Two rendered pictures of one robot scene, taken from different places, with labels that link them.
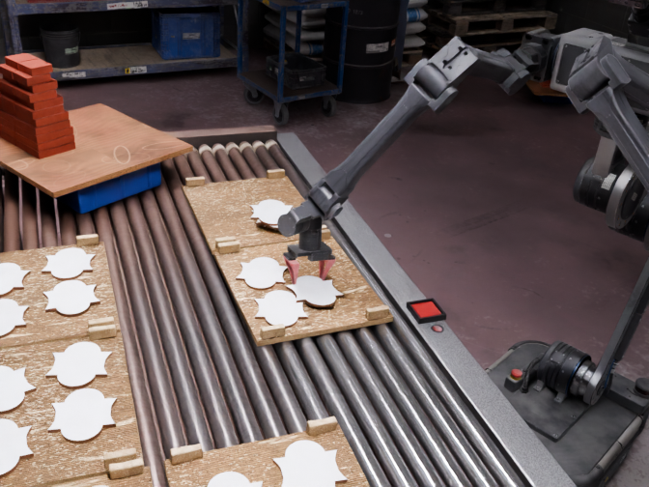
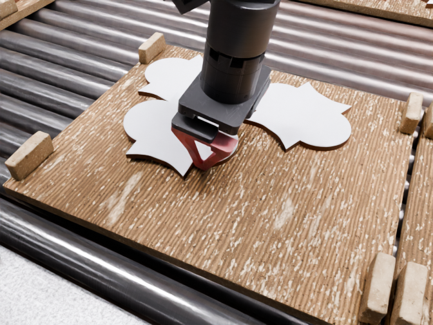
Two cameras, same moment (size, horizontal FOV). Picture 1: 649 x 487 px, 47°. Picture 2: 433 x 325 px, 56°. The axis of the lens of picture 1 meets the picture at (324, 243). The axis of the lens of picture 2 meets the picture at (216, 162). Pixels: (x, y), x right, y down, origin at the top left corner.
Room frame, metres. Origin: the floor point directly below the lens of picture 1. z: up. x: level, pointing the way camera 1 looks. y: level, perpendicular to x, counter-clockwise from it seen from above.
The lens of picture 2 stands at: (1.88, -0.20, 1.28)
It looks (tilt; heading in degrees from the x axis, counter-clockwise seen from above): 45 degrees down; 138
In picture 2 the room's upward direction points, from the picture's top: straight up
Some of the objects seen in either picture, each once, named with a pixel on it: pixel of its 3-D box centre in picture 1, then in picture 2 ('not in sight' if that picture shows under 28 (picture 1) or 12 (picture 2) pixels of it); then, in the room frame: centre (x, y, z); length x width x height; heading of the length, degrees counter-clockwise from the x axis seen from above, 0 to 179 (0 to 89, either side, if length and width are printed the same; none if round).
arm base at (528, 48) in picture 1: (528, 59); not in sight; (2.02, -0.51, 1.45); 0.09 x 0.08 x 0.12; 50
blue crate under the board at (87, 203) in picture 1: (93, 169); not in sight; (2.11, 0.74, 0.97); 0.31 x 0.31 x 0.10; 52
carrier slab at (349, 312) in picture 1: (298, 285); (231, 146); (1.61, 0.06, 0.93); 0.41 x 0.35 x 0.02; 24
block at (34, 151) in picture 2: (377, 312); (29, 155); (1.49, -0.14, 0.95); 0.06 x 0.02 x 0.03; 114
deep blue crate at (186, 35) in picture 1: (184, 30); not in sight; (6.18, 1.29, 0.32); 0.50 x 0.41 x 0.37; 116
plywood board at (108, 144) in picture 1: (79, 144); not in sight; (2.15, 0.80, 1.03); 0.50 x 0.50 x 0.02; 52
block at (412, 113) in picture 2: (229, 247); (412, 112); (1.74, 0.26, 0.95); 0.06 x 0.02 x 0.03; 114
